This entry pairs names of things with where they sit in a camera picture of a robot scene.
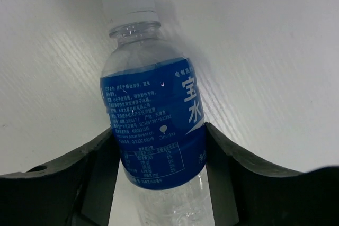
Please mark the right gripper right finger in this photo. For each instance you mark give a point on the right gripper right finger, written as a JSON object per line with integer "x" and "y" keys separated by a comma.
{"x": 246, "y": 189}

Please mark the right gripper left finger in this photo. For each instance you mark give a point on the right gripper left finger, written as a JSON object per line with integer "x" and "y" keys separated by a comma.
{"x": 74, "y": 189}

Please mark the blue label clear bottle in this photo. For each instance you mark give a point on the blue label clear bottle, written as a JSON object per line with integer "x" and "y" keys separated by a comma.
{"x": 150, "y": 91}

